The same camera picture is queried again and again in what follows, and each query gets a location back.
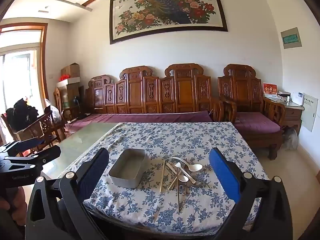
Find blue floral tablecloth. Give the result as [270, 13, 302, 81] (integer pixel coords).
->
[81, 122, 270, 235]

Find rectangular metal tray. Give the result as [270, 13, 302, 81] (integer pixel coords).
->
[108, 148, 148, 189]

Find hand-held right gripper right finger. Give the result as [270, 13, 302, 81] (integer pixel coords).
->
[209, 147, 293, 240]

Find white wall panel door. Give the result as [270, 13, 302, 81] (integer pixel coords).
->
[301, 93, 318, 132]

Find white plastic bag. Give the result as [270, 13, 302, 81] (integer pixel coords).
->
[44, 99, 62, 120]

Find wooden door frame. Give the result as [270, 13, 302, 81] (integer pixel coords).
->
[0, 22, 49, 100]

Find person's left hand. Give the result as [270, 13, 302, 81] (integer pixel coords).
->
[0, 187, 27, 220]

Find small cardboard box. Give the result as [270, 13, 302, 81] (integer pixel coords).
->
[61, 63, 80, 79]

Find carved wooden armchair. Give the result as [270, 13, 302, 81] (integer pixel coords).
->
[217, 64, 286, 160]

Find carved wooden sofa bench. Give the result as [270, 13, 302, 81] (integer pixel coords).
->
[85, 63, 224, 123]

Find red desk calendar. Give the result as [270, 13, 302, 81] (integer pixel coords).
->
[262, 82, 278, 98]

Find white plastic fork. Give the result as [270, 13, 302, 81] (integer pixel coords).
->
[174, 162, 197, 183]

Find dark tissue box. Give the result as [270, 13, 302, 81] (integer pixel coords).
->
[277, 91, 291, 102]

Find purple armchair cushion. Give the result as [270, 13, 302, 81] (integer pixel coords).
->
[234, 112, 282, 133]

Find long purple sofa cushion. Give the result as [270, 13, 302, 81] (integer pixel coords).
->
[65, 110, 213, 130]

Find wooden dining chair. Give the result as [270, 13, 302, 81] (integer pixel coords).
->
[0, 110, 67, 153]

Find grey wall breaker box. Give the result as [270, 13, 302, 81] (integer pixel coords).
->
[280, 27, 302, 49]

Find large cardboard box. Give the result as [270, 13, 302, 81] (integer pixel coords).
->
[58, 77, 81, 110]

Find black clothes pile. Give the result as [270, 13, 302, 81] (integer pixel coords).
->
[5, 98, 39, 132]

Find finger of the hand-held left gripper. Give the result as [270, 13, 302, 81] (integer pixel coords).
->
[0, 145, 62, 171]
[0, 135, 58, 155]

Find framed peacock flower painting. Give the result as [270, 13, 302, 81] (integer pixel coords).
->
[109, 0, 228, 45]

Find wooden side table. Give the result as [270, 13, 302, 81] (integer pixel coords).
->
[264, 96, 305, 130]

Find metal spoon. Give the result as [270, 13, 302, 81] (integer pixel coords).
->
[184, 179, 202, 188]

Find grey fluffy duster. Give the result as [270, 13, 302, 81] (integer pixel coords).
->
[282, 126, 299, 151]

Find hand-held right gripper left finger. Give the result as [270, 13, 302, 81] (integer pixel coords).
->
[25, 147, 110, 240]

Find white ceramic spoon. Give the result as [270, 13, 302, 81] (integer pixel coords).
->
[166, 164, 190, 183]
[171, 156, 204, 173]

